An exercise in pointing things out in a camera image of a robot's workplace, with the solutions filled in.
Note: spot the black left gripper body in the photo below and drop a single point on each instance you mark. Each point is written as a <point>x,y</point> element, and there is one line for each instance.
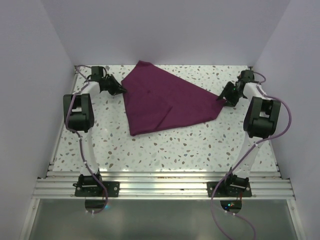
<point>109,84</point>

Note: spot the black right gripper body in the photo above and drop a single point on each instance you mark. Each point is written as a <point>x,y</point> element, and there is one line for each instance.
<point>233,92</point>

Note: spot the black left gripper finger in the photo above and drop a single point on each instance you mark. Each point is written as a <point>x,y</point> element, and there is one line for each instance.
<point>114,84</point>
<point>117,92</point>

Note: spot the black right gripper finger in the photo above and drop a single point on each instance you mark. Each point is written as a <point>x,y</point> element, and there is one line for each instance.
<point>231,101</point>
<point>227,90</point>

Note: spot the purple cloth mat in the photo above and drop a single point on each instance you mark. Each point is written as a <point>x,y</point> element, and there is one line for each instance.
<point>157,100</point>

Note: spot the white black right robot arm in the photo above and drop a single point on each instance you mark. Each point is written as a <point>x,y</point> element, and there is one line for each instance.
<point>259,124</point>

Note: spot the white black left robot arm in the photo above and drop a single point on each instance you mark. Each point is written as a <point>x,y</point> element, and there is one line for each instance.
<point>79,119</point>

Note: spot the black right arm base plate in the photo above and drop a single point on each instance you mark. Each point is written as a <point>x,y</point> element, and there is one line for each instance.
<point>224,191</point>

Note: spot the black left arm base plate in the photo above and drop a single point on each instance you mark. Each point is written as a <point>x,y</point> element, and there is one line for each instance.
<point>112,187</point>

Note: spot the aluminium frame rail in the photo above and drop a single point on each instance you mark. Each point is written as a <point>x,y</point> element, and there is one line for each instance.
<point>172,185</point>

